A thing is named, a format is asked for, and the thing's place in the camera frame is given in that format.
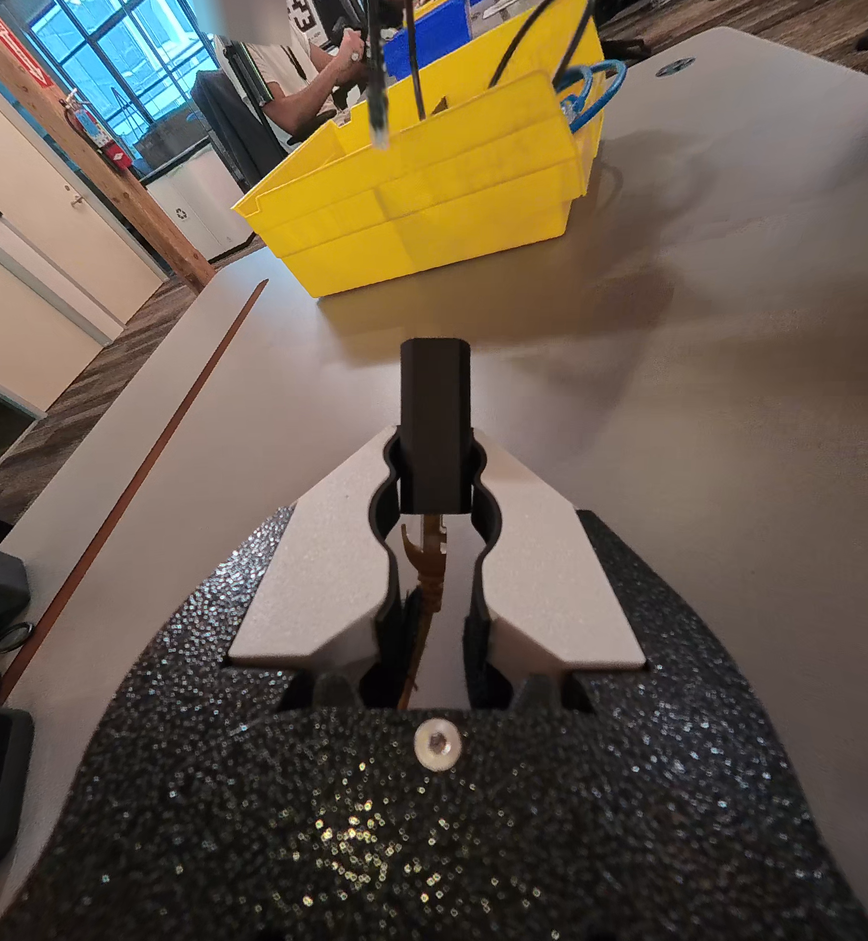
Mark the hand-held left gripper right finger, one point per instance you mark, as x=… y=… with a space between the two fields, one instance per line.
x=566 y=588

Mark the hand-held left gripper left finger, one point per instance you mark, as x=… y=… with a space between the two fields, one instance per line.
x=309 y=588

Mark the black ethernet splitter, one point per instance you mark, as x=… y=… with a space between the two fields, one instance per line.
x=436 y=426

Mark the large yellow plastic bin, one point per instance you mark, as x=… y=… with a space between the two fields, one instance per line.
x=419 y=220

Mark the white door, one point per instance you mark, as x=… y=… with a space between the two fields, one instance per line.
x=7 y=345
x=37 y=220

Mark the white recycling bin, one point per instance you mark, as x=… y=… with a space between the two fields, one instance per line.
x=198 y=206

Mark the red fire extinguisher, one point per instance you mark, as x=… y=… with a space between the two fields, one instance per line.
x=84 y=121

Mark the round table grommet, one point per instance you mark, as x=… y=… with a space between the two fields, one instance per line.
x=675 y=67

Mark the blue plastic bin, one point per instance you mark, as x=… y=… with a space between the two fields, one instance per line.
x=441 y=37

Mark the wooden post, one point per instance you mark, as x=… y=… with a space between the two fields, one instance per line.
x=110 y=169

